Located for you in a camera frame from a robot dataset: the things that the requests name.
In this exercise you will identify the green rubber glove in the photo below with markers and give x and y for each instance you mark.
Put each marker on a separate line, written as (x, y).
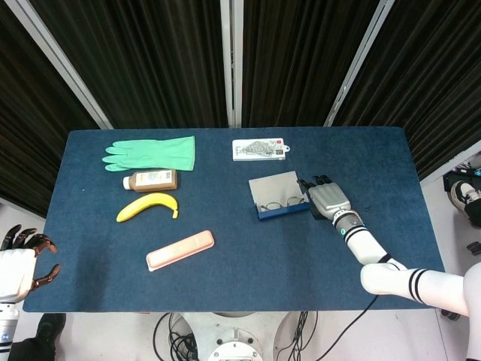
(161, 154)

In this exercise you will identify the black shoe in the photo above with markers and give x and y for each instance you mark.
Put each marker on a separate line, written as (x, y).
(45, 334)

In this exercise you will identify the brown bottle with white cap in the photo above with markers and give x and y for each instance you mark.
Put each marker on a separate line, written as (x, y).
(154, 180)

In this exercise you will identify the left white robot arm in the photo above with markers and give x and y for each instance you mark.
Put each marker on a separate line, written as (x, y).
(6, 327)

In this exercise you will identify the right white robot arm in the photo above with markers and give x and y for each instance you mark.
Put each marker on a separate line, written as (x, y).
(387, 280)

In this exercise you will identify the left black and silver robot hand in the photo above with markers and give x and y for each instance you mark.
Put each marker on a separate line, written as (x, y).
(15, 269)

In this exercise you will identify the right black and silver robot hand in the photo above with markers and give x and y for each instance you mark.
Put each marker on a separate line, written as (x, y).
(328, 197)

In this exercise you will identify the white box with sketch print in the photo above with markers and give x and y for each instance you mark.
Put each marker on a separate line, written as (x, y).
(259, 149)

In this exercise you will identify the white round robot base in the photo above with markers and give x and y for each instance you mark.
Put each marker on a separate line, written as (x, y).
(235, 338)

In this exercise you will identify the grey aluminium partition post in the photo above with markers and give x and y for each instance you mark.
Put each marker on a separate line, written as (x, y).
(232, 64)
(357, 64)
(56, 56)
(451, 161)

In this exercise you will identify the yellow banana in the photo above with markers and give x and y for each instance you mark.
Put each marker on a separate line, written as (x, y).
(150, 201)

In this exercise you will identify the thin-framed eyeglasses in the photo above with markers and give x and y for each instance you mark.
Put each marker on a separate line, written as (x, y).
(271, 206)

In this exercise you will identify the small black floor object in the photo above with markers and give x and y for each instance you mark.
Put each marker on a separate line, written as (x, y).
(474, 249)

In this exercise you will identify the black and white sneaker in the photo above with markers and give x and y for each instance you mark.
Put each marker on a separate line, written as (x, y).
(464, 195)

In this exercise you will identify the blue glasses box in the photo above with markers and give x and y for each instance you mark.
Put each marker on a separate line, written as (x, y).
(274, 188)

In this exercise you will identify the blue felt table mat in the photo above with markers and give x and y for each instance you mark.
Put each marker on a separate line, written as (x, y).
(240, 278)

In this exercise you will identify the pink and cream long case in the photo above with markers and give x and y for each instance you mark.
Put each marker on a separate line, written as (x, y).
(180, 250)

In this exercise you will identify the dark pleated curtain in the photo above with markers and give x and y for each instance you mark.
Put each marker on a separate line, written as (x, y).
(300, 64)
(432, 75)
(22, 131)
(143, 64)

